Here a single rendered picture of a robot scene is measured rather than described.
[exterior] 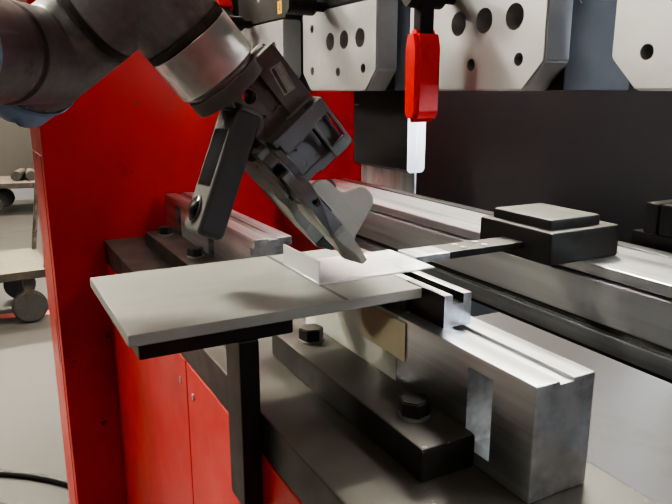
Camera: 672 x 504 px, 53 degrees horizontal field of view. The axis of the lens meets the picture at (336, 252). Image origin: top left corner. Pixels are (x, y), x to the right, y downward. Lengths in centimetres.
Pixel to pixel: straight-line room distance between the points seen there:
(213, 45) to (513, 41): 23
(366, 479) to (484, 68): 32
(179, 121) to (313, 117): 89
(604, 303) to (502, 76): 39
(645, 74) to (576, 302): 46
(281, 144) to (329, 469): 28
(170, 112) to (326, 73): 81
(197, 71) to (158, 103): 90
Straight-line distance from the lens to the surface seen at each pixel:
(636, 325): 78
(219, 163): 58
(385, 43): 62
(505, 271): 91
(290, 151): 60
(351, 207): 62
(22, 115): 61
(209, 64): 56
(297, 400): 68
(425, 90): 50
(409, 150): 63
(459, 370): 57
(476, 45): 50
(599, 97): 114
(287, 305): 56
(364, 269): 67
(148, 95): 146
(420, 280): 66
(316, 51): 71
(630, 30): 41
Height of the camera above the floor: 117
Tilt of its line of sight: 14 degrees down
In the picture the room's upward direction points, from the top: straight up
